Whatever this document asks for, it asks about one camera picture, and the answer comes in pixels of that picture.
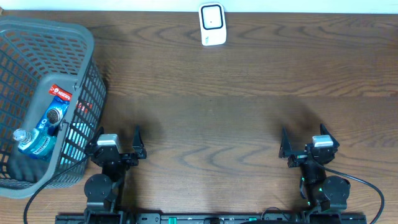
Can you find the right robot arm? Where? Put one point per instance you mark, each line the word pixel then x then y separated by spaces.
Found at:
pixel 326 195

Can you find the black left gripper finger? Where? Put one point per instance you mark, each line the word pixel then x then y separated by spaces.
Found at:
pixel 96 136
pixel 137 143

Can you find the red Nescafe coffee stick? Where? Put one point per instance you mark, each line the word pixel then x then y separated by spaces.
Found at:
pixel 59 92

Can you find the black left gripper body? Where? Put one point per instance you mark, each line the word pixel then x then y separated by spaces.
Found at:
pixel 130 161

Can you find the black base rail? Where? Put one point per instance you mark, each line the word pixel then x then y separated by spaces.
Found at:
pixel 156 218

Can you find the blue mouthwash bottle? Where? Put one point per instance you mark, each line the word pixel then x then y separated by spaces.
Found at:
pixel 37 144

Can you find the grey plastic shopping basket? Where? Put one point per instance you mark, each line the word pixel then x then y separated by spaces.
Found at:
pixel 35 54

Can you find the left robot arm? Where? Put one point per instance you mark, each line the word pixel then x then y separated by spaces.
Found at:
pixel 105 190

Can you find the white barcode scanner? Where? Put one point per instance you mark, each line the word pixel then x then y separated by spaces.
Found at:
pixel 212 24

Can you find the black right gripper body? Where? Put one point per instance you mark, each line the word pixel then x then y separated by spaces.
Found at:
pixel 298 157

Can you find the blue Oreo cookie pack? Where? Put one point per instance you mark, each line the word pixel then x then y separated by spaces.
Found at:
pixel 53 115

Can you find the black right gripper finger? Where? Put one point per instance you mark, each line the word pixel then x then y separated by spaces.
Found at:
pixel 324 131
pixel 285 146

